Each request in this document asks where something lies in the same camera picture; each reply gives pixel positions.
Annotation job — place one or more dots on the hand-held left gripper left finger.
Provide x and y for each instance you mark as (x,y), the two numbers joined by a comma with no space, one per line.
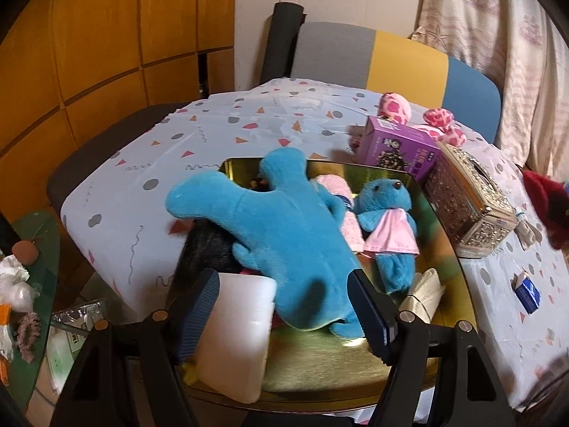
(200,311)

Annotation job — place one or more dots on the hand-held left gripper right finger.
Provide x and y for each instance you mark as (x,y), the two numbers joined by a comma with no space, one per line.
(369,316)

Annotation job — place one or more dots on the black hair wig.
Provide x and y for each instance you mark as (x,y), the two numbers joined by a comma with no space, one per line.
(209,249)

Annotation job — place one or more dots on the gold metal tin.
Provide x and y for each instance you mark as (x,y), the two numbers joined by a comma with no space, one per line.
(311,364)

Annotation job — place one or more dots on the blue plush toy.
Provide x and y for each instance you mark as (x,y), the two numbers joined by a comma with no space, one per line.
(284,240)

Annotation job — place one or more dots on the red fuzzy sock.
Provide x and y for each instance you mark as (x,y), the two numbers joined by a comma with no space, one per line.
(540,195)

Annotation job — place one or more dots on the beige rolled cloth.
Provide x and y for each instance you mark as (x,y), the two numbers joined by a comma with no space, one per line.
(424,289)

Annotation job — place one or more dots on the light pink towel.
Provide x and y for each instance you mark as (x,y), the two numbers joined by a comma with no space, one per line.
(351,231)

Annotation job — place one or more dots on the silver foil packet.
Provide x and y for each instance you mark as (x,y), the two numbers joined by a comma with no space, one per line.
(80,316)

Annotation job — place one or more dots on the blue teddy bear pink dress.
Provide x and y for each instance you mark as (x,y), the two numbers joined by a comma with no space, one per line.
(382,195)

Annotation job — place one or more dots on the white green box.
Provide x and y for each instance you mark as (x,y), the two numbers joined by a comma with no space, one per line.
(62,360)

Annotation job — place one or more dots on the silver ornate tissue box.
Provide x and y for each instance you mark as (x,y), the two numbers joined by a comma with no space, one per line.
(462,200)

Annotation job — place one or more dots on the blue tissue packet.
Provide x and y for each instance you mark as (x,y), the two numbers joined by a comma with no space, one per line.
(529,296)

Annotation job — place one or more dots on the glass side table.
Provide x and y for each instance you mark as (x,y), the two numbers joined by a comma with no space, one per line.
(42,240)

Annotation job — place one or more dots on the grey pink scrunchie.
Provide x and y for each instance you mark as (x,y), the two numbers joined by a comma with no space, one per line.
(29,338)

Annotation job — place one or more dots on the purple cardboard box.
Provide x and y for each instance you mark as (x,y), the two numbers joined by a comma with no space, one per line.
(400,142)

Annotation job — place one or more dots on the grey knotted sock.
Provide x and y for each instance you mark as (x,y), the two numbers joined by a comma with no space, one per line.
(524,231)

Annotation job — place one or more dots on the brown round object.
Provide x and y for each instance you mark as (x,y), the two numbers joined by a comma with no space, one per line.
(24,253)

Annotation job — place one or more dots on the white crumpled tissue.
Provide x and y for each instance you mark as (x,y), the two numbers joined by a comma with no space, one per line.
(15,284)

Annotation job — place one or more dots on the pink spotted plush toy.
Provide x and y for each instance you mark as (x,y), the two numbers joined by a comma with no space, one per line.
(395,104)

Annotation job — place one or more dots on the multicolour chair back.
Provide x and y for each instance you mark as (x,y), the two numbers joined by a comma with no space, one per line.
(400,62)

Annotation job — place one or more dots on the black rolled mat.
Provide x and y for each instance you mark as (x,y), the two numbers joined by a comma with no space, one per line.
(282,40)

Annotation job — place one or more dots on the wooden wardrobe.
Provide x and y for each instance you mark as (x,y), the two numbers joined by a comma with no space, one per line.
(111,31)

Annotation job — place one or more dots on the pale pink patterned curtain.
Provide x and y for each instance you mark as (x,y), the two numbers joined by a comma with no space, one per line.
(489,31)

